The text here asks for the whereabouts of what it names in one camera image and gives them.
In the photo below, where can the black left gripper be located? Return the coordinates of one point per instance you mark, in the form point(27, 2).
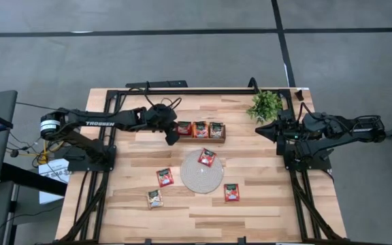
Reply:
point(162, 119)

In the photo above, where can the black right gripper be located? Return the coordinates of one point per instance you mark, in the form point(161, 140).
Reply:
point(289, 127)

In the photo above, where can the red strawberry tea sachet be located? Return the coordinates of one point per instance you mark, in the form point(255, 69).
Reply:
point(184, 128)
point(231, 193)
point(207, 157)
point(165, 177)

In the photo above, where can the orange peach tea sachet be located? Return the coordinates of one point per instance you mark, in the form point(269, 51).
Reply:
point(200, 130)

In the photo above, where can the beige vanilla tea sachet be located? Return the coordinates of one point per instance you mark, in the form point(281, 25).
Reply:
point(155, 199)
point(216, 130)

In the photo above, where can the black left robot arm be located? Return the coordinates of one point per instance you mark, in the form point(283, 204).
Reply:
point(100, 123)

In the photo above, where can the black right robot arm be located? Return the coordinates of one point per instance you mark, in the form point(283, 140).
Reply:
point(362, 131)

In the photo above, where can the wooden three-compartment tea box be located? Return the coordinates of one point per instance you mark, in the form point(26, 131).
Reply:
point(199, 139)

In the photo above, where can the green plant in white pot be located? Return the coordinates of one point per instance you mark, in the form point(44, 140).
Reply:
point(265, 103)

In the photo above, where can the black flat bar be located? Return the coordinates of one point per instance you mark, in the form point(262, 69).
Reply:
point(157, 84)

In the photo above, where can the round woven beige placemat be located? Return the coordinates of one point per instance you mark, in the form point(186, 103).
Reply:
point(199, 180)

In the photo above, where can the white paper sheet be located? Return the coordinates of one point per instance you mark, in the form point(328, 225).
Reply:
point(54, 170)

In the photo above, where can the black metal beam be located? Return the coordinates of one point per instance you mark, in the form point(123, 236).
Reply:
point(29, 178)

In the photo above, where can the small black bracket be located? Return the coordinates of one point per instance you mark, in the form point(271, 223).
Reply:
point(299, 95)

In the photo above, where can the black aluminium table frame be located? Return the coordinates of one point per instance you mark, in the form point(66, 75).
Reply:
point(199, 92)

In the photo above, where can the black hook bracket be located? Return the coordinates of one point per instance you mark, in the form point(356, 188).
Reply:
point(253, 83)

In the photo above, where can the black edge bracket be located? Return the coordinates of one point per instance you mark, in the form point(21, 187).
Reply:
point(242, 241)
point(148, 242)

